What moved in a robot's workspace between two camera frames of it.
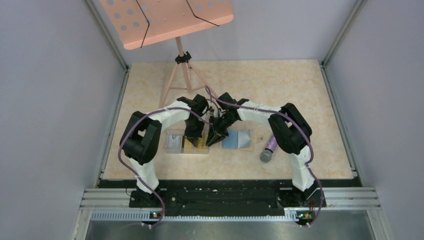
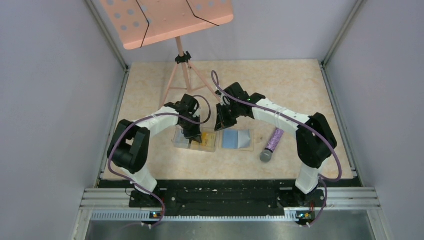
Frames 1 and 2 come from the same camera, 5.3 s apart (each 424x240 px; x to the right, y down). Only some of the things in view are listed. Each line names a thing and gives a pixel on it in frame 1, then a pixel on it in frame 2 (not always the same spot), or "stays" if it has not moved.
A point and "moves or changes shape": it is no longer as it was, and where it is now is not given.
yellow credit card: x=189 y=148 moves or changes shape
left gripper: x=193 y=137 stays
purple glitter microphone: x=266 y=155 stays
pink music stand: x=141 y=23 stays
